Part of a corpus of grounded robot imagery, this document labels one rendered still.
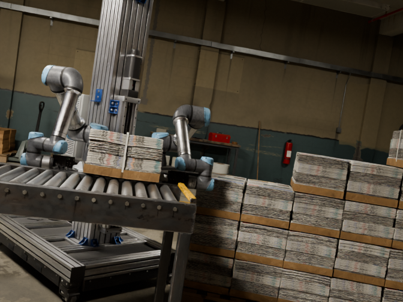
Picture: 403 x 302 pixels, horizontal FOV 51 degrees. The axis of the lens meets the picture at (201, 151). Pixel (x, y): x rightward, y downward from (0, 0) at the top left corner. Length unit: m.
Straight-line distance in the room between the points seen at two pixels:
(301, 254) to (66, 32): 7.53
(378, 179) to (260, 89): 7.09
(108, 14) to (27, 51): 6.37
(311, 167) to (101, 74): 1.51
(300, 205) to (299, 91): 7.39
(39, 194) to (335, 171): 1.62
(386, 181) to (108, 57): 1.90
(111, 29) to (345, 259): 2.07
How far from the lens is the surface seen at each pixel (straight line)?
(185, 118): 2.56
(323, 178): 2.56
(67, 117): 2.35
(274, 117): 9.62
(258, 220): 2.57
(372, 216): 2.65
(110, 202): 1.73
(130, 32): 2.98
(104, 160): 2.17
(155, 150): 2.17
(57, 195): 1.74
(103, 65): 3.00
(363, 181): 2.61
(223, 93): 9.30
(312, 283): 2.68
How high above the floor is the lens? 1.12
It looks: 3 degrees down
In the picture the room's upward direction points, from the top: 9 degrees clockwise
